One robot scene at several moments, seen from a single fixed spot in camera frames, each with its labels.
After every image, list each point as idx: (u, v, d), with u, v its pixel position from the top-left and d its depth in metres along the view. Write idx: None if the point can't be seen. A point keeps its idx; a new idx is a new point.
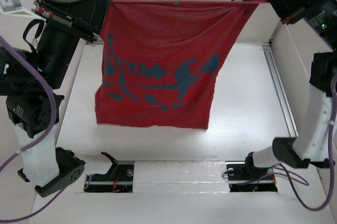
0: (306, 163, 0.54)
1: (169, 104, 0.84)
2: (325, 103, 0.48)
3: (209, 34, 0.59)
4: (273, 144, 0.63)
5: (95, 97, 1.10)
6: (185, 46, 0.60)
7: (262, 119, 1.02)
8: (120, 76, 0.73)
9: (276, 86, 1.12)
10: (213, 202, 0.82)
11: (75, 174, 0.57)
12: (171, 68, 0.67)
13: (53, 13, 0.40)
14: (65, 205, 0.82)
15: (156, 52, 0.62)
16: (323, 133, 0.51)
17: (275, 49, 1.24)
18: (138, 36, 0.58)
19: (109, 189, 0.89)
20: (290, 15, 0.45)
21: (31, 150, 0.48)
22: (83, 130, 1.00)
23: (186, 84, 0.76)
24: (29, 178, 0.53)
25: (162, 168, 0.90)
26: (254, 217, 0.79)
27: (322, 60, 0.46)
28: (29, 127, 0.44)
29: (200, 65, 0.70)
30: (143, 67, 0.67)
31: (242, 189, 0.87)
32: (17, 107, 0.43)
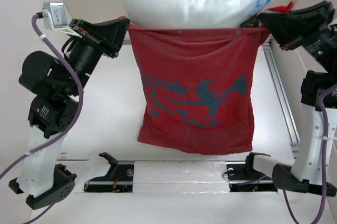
0: (305, 187, 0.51)
1: (200, 118, 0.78)
2: (315, 117, 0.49)
3: (224, 58, 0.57)
4: (274, 171, 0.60)
5: (95, 97, 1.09)
6: (204, 67, 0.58)
7: (262, 119, 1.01)
8: (151, 92, 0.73)
9: (276, 86, 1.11)
10: (213, 202, 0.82)
11: (65, 190, 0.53)
12: (190, 86, 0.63)
13: (88, 31, 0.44)
14: (66, 206, 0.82)
15: (176, 74, 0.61)
16: (318, 149, 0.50)
17: (274, 47, 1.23)
18: (164, 62, 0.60)
19: (109, 190, 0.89)
20: (289, 42, 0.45)
21: (40, 152, 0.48)
22: (83, 132, 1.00)
23: (212, 104, 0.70)
24: (23, 187, 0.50)
25: (162, 168, 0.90)
26: (254, 216, 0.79)
27: (312, 80, 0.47)
28: (49, 128, 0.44)
29: (221, 86, 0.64)
30: (166, 84, 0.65)
31: (242, 188, 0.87)
32: (41, 108, 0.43)
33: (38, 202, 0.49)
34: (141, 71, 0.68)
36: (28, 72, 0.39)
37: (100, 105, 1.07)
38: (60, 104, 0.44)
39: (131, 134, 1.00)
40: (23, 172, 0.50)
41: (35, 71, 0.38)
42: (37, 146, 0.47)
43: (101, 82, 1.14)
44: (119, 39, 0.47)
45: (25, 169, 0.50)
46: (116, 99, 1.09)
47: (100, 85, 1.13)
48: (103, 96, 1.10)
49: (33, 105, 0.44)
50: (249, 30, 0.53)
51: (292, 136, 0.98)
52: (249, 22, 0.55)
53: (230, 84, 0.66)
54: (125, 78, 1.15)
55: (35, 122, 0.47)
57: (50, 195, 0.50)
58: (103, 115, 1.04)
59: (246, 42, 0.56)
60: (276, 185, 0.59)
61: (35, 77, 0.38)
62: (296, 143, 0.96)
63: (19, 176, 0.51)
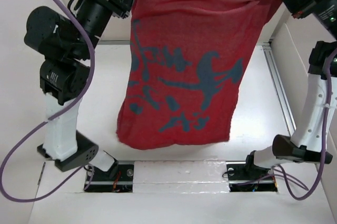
0: (301, 152, 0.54)
1: (189, 114, 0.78)
2: (319, 85, 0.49)
3: (235, 24, 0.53)
4: (274, 142, 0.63)
5: (97, 97, 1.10)
6: (209, 37, 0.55)
7: (262, 119, 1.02)
8: (143, 71, 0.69)
9: (276, 87, 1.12)
10: (213, 202, 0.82)
11: (89, 153, 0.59)
12: (192, 59, 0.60)
13: None
14: (66, 204, 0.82)
15: (180, 39, 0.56)
16: (318, 117, 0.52)
17: (274, 49, 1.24)
18: (166, 23, 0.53)
19: (109, 189, 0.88)
20: (301, 9, 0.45)
21: (58, 119, 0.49)
22: (85, 130, 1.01)
23: (208, 87, 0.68)
24: (49, 153, 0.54)
25: (162, 168, 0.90)
26: (254, 217, 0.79)
27: (320, 48, 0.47)
28: (60, 94, 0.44)
29: (224, 64, 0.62)
30: (165, 53, 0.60)
31: (242, 188, 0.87)
32: (51, 74, 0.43)
33: (65, 164, 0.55)
34: (137, 42, 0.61)
36: (33, 32, 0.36)
37: (102, 104, 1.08)
38: (70, 68, 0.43)
39: None
40: (47, 138, 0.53)
41: (40, 25, 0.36)
42: (54, 112, 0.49)
43: (103, 82, 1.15)
44: None
45: (47, 136, 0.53)
46: (118, 99, 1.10)
47: (101, 86, 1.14)
48: (105, 96, 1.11)
49: (43, 68, 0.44)
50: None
51: None
52: None
53: (227, 66, 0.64)
54: (127, 79, 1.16)
55: (48, 89, 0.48)
57: (77, 157, 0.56)
58: (105, 114, 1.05)
59: (254, 15, 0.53)
60: (276, 154, 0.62)
61: (41, 34, 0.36)
62: None
63: (45, 143, 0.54)
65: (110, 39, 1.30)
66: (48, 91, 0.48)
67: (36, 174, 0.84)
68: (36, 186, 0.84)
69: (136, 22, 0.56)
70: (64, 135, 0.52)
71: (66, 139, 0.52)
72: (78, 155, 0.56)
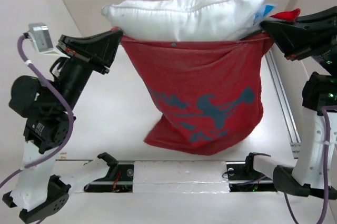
0: (306, 191, 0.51)
1: (207, 132, 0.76)
2: (317, 122, 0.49)
3: (225, 69, 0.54)
4: (274, 174, 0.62)
5: (96, 97, 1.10)
6: (201, 83, 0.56)
7: (262, 119, 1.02)
8: (156, 101, 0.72)
9: (276, 87, 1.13)
10: (213, 202, 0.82)
11: (58, 203, 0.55)
12: (190, 101, 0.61)
13: (76, 51, 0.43)
14: (66, 205, 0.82)
15: (174, 88, 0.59)
16: (319, 154, 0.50)
17: (274, 49, 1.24)
18: (164, 75, 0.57)
19: (109, 189, 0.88)
20: (295, 52, 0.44)
21: (35, 167, 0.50)
22: (83, 131, 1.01)
23: (217, 116, 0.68)
24: (17, 202, 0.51)
25: (162, 168, 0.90)
26: (254, 217, 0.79)
27: (315, 86, 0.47)
28: (43, 144, 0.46)
29: (223, 100, 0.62)
30: (164, 96, 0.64)
31: (242, 188, 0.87)
32: (37, 124, 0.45)
33: (30, 217, 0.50)
34: (144, 83, 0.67)
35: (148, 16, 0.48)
36: (17, 99, 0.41)
37: (101, 104, 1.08)
38: (55, 122, 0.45)
39: (131, 133, 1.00)
40: (17, 186, 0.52)
41: (23, 95, 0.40)
42: (32, 160, 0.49)
43: (103, 82, 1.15)
44: (111, 53, 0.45)
45: (19, 183, 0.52)
46: (117, 99, 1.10)
47: (100, 86, 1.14)
48: (103, 96, 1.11)
49: (28, 123, 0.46)
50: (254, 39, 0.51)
51: (292, 136, 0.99)
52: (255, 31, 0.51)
53: (234, 97, 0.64)
54: (125, 78, 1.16)
55: (30, 138, 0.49)
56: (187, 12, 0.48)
57: (45, 208, 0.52)
58: (105, 114, 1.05)
59: (247, 52, 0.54)
60: (278, 188, 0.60)
61: (23, 102, 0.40)
62: (296, 142, 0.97)
63: (13, 190, 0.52)
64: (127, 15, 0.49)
65: None
66: (30, 140, 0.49)
67: None
68: None
69: (136, 67, 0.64)
70: (33, 183, 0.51)
71: (36, 187, 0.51)
72: (47, 206, 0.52)
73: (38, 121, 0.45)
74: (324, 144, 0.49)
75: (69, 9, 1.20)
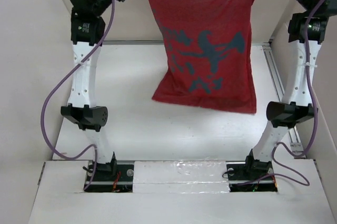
0: (292, 107, 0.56)
1: (205, 78, 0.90)
2: (299, 47, 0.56)
3: (218, 8, 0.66)
4: (267, 108, 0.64)
5: (97, 97, 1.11)
6: (203, 18, 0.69)
7: (262, 119, 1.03)
8: (165, 43, 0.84)
9: (276, 87, 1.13)
10: (214, 202, 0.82)
11: (104, 114, 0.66)
12: (192, 37, 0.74)
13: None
14: (66, 204, 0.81)
15: (180, 23, 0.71)
16: (302, 76, 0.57)
17: (274, 49, 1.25)
18: (171, 11, 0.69)
19: (109, 189, 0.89)
20: None
21: (88, 63, 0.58)
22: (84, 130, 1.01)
23: (212, 57, 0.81)
24: (78, 103, 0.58)
25: (162, 168, 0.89)
26: (254, 217, 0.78)
27: (297, 18, 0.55)
28: (92, 38, 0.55)
29: (220, 39, 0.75)
30: (174, 33, 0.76)
31: (242, 188, 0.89)
32: (82, 25, 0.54)
33: (95, 110, 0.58)
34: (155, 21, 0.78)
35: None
36: None
37: (102, 104, 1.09)
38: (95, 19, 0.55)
39: (132, 133, 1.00)
40: (73, 90, 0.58)
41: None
42: (84, 56, 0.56)
43: (103, 82, 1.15)
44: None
45: (74, 84, 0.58)
46: (118, 99, 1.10)
47: (101, 86, 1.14)
48: (105, 96, 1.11)
49: (74, 26, 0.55)
50: None
51: (292, 136, 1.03)
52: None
53: (228, 39, 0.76)
54: (126, 78, 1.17)
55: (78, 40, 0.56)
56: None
57: (99, 109, 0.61)
58: None
59: None
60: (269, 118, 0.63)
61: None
62: (296, 142, 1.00)
63: (70, 98, 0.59)
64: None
65: (111, 40, 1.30)
66: (78, 41, 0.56)
67: (35, 174, 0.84)
68: (36, 187, 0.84)
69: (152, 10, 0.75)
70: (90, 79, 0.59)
71: (91, 85, 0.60)
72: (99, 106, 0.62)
73: (83, 22, 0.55)
74: (305, 66, 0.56)
75: (69, 10, 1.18)
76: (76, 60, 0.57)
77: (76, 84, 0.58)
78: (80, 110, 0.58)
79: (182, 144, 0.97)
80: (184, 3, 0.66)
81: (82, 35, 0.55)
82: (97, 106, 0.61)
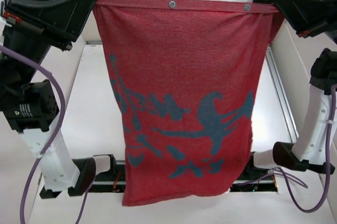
0: (304, 165, 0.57)
1: (198, 161, 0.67)
2: (323, 101, 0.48)
3: (234, 61, 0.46)
4: (275, 148, 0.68)
5: (96, 97, 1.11)
6: (207, 77, 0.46)
7: (261, 119, 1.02)
8: (134, 119, 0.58)
9: (276, 87, 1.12)
10: (211, 201, 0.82)
11: (90, 168, 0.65)
12: (190, 106, 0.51)
13: (20, 18, 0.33)
14: (65, 204, 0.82)
15: (170, 84, 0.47)
16: (321, 134, 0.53)
17: (275, 48, 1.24)
18: (159, 68, 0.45)
19: (108, 189, 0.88)
20: (309, 28, 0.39)
21: (50, 148, 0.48)
22: (84, 132, 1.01)
23: (214, 132, 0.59)
24: (58, 187, 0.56)
25: None
26: (251, 216, 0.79)
27: (326, 63, 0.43)
28: (42, 119, 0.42)
29: (230, 106, 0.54)
30: (155, 101, 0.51)
31: (242, 188, 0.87)
32: (19, 109, 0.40)
33: (81, 185, 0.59)
34: (121, 84, 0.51)
35: None
36: None
37: (101, 104, 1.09)
38: (34, 96, 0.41)
39: None
40: (47, 177, 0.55)
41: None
42: (42, 146, 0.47)
43: (102, 82, 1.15)
44: (78, 22, 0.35)
45: (46, 174, 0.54)
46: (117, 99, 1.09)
47: (100, 87, 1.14)
48: (104, 96, 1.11)
49: (8, 112, 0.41)
50: (262, 7, 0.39)
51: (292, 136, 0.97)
52: None
53: (236, 105, 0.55)
54: None
55: (23, 126, 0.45)
56: None
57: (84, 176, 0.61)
58: (104, 115, 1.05)
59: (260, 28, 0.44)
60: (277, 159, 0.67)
61: None
62: None
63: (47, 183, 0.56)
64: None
65: None
66: (25, 128, 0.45)
67: None
68: (36, 186, 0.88)
69: (112, 59, 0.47)
70: (62, 165, 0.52)
71: (67, 168, 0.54)
72: (84, 173, 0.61)
73: (18, 105, 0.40)
74: (327, 123, 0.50)
75: None
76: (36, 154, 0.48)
77: (47, 173, 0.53)
78: (62, 190, 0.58)
79: None
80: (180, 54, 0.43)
81: (25, 118, 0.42)
82: (82, 176, 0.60)
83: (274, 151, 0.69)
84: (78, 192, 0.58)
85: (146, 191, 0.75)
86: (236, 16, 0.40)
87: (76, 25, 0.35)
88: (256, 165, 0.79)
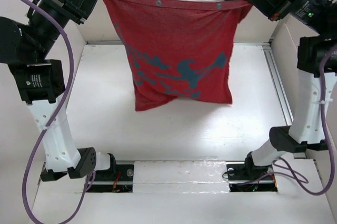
0: (303, 148, 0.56)
1: (182, 90, 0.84)
2: (313, 83, 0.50)
3: (204, 40, 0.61)
4: (270, 135, 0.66)
5: (97, 97, 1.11)
6: (183, 50, 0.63)
7: (262, 120, 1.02)
8: (134, 61, 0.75)
9: (276, 87, 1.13)
10: (213, 202, 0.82)
11: (91, 156, 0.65)
12: (171, 64, 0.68)
13: None
14: (66, 203, 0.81)
15: (156, 49, 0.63)
16: (316, 114, 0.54)
17: (274, 49, 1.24)
18: (147, 38, 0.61)
19: (109, 188, 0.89)
20: (277, 11, 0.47)
21: (56, 123, 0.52)
22: (84, 131, 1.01)
23: (192, 79, 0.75)
24: (59, 166, 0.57)
25: (161, 168, 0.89)
26: (254, 217, 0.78)
27: (308, 44, 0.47)
28: (50, 90, 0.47)
29: (202, 65, 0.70)
30: (147, 56, 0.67)
31: (242, 188, 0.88)
32: (31, 78, 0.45)
33: (80, 170, 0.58)
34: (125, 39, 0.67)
35: None
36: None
37: (101, 104, 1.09)
38: (45, 67, 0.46)
39: (132, 134, 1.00)
40: (49, 155, 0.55)
41: (6, 37, 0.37)
42: (47, 118, 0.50)
43: (103, 82, 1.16)
44: (90, 2, 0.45)
45: (49, 149, 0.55)
46: (117, 98, 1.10)
47: (100, 87, 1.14)
48: (104, 95, 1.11)
49: (21, 80, 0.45)
50: (228, 4, 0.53)
51: None
52: None
53: (209, 61, 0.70)
54: (125, 78, 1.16)
55: (33, 98, 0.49)
56: None
57: (85, 162, 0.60)
58: (105, 114, 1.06)
59: (227, 20, 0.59)
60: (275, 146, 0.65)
61: (11, 41, 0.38)
62: None
63: (48, 162, 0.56)
64: None
65: (110, 39, 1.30)
66: (33, 100, 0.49)
67: (35, 174, 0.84)
68: (36, 187, 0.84)
69: (117, 26, 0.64)
70: (66, 141, 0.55)
71: (69, 145, 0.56)
72: (84, 159, 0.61)
73: (31, 74, 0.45)
74: (319, 104, 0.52)
75: None
76: (41, 126, 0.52)
77: (51, 149, 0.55)
78: (63, 171, 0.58)
79: (181, 143, 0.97)
80: (162, 32, 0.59)
81: (35, 89, 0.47)
82: (82, 162, 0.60)
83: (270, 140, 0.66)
84: (78, 175, 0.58)
85: (146, 104, 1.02)
86: (209, 12, 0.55)
87: (88, 6, 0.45)
88: (256, 163, 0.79)
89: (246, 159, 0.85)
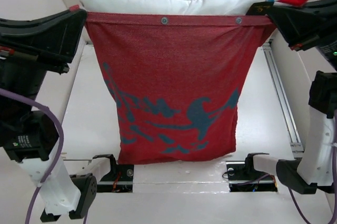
0: (313, 188, 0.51)
1: (187, 145, 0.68)
2: (326, 124, 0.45)
3: (222, 70, 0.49)
4: (278, 168, 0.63)
5: (97, 97, 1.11)
6: (195, 86, 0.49)
7: (261, 119, 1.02)
8: (127, 113, 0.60)
9: (276, 87, 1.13)
10: (212, 202, 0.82)
11: (92, 186, 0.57)
12: (180, 107, 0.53)
13: (13, 48, 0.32)
14: None
15: (162, 89, 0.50)
16: (327, 156, 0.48)
17: (274, 49, 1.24)
18: (151, 74, 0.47)
19: (109, 188, 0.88)
20: (301, 41, 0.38)
21: (51, 176, 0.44)
22: (84, 131, 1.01)
23: (204, 126, 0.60)
24: (58, 211, 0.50)
25: (162, 169, 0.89)
26: (253, 217, 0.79)
27: (324, 85, 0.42)
28: (42, 148, 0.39)
29: (217, 105, 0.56)
30: (147, 101, 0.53)
31: (242, 189, 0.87)
32: (18, 137, 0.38)
33: (82, 209, 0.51)
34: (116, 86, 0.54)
35: (141, 0, 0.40)
36: None
37: (101, 104, 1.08)
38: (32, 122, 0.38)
39: None
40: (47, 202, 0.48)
41: None
42: (42, 174, 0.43)
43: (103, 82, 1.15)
44: (72, 39, 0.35)
45: (47, 199, 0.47)
46: None
47: (100, 87, 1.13)
48: (104, 95, 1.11)
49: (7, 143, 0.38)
50: (250, 18, 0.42)
51: (292, 136, 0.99)
52: (259, 5, 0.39)
53: (223, 101, 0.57)
54: None
55: (22, 156, 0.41)
56: None
57: (86, 199, 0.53)
58: (105, 114, 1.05)
59: (247, 42, 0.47)
60: (283, 182, 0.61)
61: None
62: (296, 142, 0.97)
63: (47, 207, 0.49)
64: None
65: None
66: (23, 158, 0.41)
67: None
68: None
69: (106, 66, 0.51)
70: (65, 188, 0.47)
71: (68, 189, 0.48)
72: (85, 194, 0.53)
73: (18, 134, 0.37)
74: (331, 146, 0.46)
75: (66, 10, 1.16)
76: (36, 182, 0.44)
77: (48, 199, 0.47)
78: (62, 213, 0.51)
79: None
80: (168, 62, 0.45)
81: (23, 149, 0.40)
82: (83, 200, 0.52)
83: (278, 174, 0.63)
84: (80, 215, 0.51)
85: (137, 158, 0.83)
86: (229, 29, 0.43)
87: (70, 45, 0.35)
88: (256, 168, 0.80)
89: (247, 158, 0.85)
